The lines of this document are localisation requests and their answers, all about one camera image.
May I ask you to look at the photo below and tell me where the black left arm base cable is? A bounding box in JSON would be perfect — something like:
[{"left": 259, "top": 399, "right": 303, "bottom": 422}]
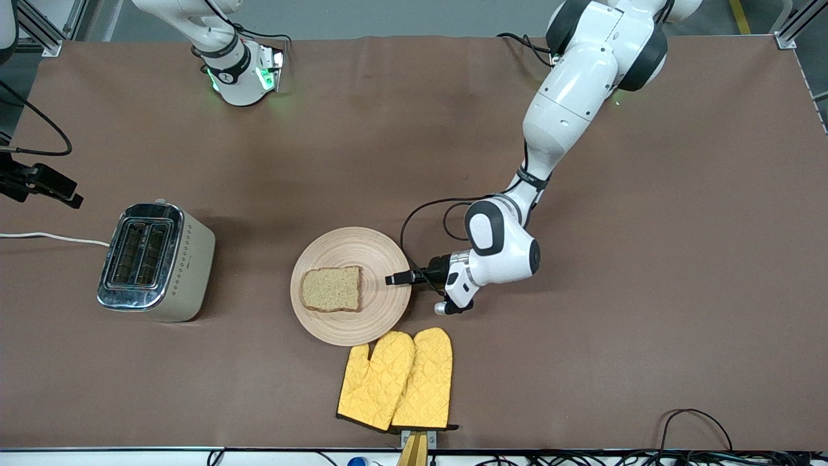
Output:
[{"left": 496, "top": 32, "right": 554, "bottom": 68}]

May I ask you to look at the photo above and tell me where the brown toast slice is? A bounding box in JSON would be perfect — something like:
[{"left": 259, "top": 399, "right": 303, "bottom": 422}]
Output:
[{"left": 300, "top": 265, "right": 364, "bottom": 314}]

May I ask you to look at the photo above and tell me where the round wooden plate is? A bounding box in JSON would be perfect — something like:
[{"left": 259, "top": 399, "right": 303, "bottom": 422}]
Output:
[{"left": 290, "top": 227, "right": 413, "bottom": 347}]

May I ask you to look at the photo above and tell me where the aluminium frame post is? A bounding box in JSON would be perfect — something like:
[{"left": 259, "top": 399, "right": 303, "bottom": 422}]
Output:
[
  {"left": 772, "top": 0, "right": 828, "bottom": 50},
  {"left": 14, "top": 0, "right": 89, "bottom": 58}
]

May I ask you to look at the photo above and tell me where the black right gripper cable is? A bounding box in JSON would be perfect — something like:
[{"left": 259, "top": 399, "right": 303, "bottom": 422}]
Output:
[{"left": 0, "top": 80, "right": 72, "bottom": 157}]

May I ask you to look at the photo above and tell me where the white toaster power cable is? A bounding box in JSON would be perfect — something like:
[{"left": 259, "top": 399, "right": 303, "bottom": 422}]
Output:
[{"left": 0, "top": 231, "right": 111, "bottom": 249}]

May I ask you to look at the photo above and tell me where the black arm base cable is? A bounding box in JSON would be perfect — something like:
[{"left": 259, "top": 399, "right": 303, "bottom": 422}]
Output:
[
  {"left": 496, "top": 32, "right": 554, "bottom": 68},
  {"left": 223, "top": 21, "right": 296, "bottom": 49}
]

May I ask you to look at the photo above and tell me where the black right arm base cable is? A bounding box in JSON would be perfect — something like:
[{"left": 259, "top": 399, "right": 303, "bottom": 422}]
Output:
[{"left": 223, "top": 21, "right": 296, "bottom": 49}]

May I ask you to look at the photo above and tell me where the brown table cover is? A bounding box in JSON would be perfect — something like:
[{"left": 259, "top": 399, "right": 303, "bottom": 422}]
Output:
[{"left": 0, "top": 32, "right": 828, "bottom": 452}]

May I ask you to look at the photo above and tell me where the black looped cable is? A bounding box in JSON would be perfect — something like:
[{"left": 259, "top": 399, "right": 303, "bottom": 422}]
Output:
[{"left": 659, "top": 408, "right": 735, "bottom": 455}]

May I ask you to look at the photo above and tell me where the black cable bundle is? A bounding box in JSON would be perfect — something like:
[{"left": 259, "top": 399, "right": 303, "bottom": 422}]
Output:
[{"left": 472, "top": 450, "right": 828, "bottom": 466}]

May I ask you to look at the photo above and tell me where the silver beige two-slot toaster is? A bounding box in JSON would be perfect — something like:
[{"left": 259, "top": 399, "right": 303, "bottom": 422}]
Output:
[{"left": 97, "top": 199, "right": 217, "bottom": 323}]

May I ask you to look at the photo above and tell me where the yellow quilted oven mitt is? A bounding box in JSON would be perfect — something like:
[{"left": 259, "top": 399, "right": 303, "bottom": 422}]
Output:
[
  {"left": 391, "top": 327, "right": 460, "bottom": 432},
  {"left": 336, "top": 331, "right": 416, "bottom": 433}
]

